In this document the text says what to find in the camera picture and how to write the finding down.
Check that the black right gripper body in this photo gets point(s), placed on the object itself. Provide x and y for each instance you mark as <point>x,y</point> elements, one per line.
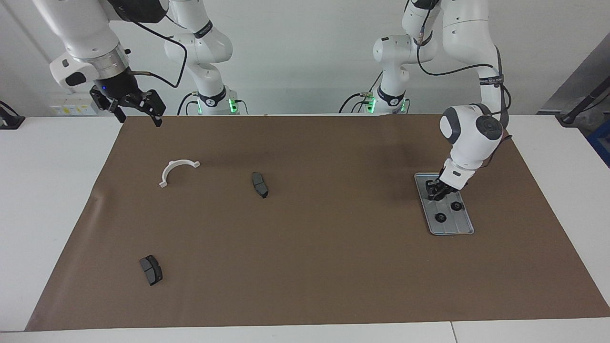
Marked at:
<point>119,85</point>

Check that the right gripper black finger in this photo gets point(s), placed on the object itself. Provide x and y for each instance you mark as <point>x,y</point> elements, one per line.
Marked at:
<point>119,110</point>
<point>158,107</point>

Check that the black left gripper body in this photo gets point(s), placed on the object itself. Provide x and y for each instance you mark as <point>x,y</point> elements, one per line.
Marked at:
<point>445,187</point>

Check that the black gear with white bore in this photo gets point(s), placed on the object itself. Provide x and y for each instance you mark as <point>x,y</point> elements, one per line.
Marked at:
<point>456,206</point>

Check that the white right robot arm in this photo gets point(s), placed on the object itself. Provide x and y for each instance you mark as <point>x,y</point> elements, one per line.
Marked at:
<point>86,28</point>

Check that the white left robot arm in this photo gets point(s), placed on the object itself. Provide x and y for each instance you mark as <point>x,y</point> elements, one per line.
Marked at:
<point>469,138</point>

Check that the silver metal tray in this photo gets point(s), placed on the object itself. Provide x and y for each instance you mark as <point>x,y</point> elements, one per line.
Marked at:
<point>460,224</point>

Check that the black table clamp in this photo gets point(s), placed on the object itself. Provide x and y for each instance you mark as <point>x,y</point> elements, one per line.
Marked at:
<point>10,121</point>

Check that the long dark grey brake pad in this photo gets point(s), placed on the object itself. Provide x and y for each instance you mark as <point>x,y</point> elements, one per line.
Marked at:
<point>260,186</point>

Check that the brown table mat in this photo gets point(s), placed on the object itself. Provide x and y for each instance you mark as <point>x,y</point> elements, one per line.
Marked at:
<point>310,262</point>

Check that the black stand pole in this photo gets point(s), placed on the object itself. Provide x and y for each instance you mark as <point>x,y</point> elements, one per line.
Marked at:
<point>574,113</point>

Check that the blue crate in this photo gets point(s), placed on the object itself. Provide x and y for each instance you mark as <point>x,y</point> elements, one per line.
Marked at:
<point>603,143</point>

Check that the short dark grey brake pad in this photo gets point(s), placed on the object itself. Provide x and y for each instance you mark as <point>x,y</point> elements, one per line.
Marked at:
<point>151,271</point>

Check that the white wall socket box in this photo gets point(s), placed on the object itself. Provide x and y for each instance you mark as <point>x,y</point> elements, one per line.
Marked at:
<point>66,108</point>

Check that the white curved plastic bracket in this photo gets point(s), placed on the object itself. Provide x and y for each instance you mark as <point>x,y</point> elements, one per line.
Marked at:
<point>166,171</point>

